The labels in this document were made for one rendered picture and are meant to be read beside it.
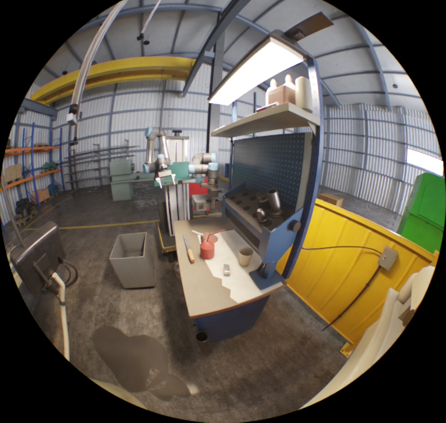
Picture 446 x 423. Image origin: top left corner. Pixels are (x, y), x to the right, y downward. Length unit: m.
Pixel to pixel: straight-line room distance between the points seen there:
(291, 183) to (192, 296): 0.68
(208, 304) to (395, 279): 1.29
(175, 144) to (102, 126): 8.61
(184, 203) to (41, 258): 1.85
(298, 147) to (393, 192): 11.27
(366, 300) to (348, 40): 9.07
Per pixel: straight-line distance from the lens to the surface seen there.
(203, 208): 1.06
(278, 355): 1.64
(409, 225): 2.60
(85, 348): 2.00
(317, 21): 0.68
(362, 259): 1.32
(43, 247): 0.82
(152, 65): 7.48
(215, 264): 0.82
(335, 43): 9.18
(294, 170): 0.66
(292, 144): 0.68
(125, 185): 5.55
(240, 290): 0.71
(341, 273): 1.43
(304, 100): 0.53
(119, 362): 1.75
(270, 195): 0.58
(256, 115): 0.60
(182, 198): 2.11
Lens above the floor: 1.53
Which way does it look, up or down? 18 degrees down
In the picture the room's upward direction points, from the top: 3 degrees clockwise
